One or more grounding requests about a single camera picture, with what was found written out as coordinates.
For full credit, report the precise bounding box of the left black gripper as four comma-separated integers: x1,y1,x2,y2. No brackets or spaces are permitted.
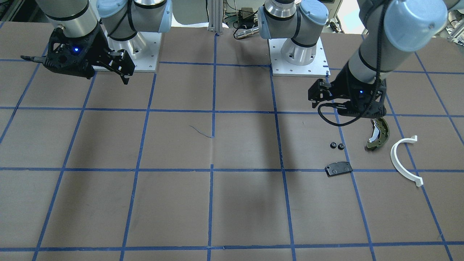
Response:
308,65,376,117

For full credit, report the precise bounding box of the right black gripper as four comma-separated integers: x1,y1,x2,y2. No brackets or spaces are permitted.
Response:
21,26,135,85

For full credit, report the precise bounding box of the green brake shoe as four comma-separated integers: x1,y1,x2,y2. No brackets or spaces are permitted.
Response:
365,118,390,151

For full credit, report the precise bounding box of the black brake pad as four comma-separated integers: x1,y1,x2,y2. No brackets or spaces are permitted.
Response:
324,161,353,177

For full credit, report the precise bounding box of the white curved plastic part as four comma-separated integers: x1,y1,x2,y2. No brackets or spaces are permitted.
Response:
390,135,424,188

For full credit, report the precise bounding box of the silver cylindrical connector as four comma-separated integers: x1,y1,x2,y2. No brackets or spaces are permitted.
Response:
233,26,260,40

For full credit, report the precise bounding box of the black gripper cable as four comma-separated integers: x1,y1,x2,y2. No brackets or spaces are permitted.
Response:
318,0,390,127

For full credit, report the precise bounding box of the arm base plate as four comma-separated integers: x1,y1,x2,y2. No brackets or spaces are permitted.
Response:
268,38,331,77
107,32,163,73

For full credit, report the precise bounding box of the aluminium frame post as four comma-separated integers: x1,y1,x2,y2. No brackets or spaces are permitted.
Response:
206,0,224,34

